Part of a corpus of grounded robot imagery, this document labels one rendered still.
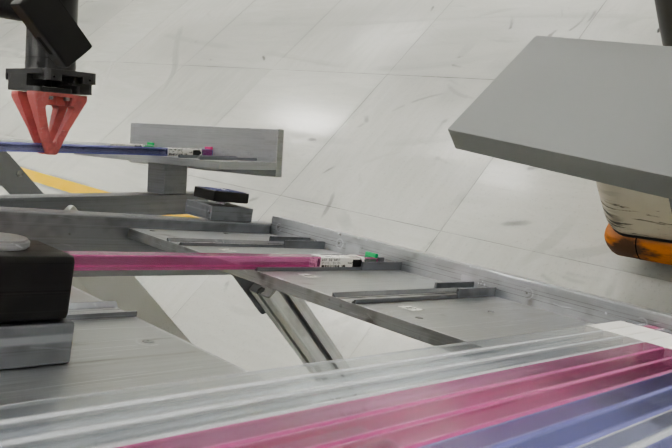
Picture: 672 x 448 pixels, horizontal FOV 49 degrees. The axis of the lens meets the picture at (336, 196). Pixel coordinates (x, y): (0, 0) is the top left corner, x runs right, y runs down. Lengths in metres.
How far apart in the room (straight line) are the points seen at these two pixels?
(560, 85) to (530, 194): 0.78
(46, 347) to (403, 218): 1.67
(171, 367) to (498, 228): 1.52
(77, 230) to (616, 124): 0.67
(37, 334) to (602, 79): 0.92
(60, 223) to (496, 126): 0.62
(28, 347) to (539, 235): 1.53
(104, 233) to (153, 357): 0.42
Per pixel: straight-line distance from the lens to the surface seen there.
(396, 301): 0.58
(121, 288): 1.05
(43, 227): 0.74
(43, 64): 0.94
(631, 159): 0.97
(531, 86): 1.15
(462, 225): 1.86
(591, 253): 1.70
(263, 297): 0.96
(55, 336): 0.33
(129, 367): 0.34
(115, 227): 0.77
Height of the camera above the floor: 1.23
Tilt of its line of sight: 35 degrees down
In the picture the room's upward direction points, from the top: 29 degrees counter-clockwise
